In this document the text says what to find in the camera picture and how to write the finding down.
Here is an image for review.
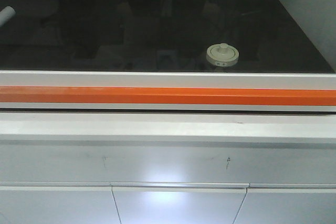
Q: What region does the glass jar with beige lid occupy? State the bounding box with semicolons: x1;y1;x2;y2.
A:
206;43;239;67

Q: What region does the orange and white sash bar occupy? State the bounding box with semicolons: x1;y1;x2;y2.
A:
1;70;335;113

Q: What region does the white lower cabinet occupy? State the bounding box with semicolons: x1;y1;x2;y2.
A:
1;112;335;223

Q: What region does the white pipe end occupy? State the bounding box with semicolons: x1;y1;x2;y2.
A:
0;6;16;27

